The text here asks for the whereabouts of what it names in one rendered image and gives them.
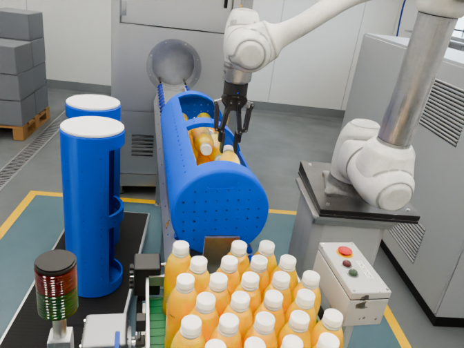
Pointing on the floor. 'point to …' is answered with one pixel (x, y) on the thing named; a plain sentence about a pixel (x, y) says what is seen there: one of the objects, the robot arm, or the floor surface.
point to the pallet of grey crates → (22, 72)
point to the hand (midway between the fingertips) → (228, 142)
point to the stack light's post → (61, 340)
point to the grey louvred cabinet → (423, 176)
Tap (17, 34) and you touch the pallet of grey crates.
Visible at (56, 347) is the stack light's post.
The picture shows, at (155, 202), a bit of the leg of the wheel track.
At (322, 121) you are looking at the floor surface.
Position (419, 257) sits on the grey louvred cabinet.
